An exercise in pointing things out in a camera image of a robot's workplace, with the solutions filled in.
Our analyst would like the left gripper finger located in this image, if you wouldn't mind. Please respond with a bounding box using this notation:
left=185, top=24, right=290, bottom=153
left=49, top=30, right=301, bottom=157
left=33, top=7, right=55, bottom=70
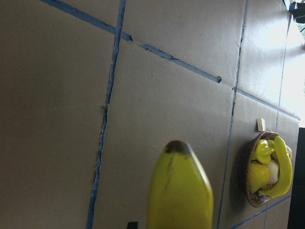
left=127, top=221, right=138, bottom=229

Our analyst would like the yellow banana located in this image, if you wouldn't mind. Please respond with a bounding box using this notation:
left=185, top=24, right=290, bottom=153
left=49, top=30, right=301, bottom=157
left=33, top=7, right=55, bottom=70
left=258, top=136, right=293, bottom=199
left=146, top=140, right=214, bottom=229

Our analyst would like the brown wicker basket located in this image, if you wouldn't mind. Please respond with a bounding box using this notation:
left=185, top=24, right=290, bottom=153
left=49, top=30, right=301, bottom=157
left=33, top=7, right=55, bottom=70
left=238, top=131, right=279, bottom=208

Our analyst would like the paper basket tag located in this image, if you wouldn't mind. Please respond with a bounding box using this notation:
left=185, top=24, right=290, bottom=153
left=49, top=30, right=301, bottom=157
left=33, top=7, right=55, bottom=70
left=257, top=118, right=266, bottom=132

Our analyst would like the yellow lemon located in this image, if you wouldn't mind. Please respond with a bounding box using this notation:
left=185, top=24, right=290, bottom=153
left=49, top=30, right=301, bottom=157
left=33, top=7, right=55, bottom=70
left=249, top=161, right=271, bottom=194

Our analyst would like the yellow starfruit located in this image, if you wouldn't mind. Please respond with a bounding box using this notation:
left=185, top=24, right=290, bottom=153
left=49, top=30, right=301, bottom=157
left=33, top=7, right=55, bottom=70
left=251, top=139, right=275, bottom=165

